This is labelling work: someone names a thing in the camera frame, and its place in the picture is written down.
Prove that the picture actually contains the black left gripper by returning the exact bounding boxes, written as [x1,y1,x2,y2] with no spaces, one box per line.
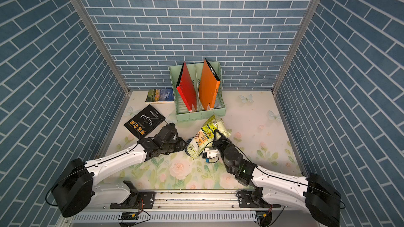
[161,137,189,153]

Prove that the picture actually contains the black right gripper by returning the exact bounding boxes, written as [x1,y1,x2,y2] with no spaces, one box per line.
[214,129,234,173]

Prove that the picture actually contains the green oats bag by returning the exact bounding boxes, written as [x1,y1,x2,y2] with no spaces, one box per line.
[188,115,230,159]

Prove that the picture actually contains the blue patterned ceramic bowl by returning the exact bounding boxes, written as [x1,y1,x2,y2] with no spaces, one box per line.
[184,138,193,156]

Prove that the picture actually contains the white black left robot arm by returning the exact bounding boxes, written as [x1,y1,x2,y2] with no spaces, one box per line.
[49,123,186,218]

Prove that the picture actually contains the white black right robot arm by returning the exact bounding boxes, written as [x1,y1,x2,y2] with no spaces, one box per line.
[212,135,344,227]

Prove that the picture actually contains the mint green file organizer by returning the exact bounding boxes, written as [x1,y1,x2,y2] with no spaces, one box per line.
[169,63,226,122]

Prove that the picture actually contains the black book with antlers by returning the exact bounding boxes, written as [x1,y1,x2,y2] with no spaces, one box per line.
[124,105,165,140]

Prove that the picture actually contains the landscape cover book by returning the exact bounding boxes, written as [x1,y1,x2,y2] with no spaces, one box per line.
[145,89,174,104]

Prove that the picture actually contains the red file folder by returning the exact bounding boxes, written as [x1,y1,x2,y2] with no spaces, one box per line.
[176,62,197,112]

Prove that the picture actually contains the orange file folder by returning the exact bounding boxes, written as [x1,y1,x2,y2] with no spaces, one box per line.
[198,59,221,110]

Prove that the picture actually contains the small black controller box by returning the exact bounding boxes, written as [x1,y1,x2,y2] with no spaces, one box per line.
[118,212,140,222]

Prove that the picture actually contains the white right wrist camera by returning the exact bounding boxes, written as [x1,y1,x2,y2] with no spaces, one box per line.
[203,150,220,164]

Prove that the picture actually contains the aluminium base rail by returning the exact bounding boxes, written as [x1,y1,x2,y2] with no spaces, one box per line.
[57,189,311,227]

